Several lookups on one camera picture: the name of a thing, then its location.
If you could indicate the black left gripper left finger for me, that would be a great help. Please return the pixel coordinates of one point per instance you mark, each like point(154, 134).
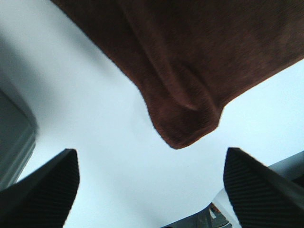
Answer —
point(45, 197)

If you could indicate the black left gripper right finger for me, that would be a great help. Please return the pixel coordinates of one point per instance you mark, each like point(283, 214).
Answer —
point(263, 197)

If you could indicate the dark brown towel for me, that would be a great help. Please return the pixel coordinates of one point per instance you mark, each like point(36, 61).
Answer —
point(189, 58)

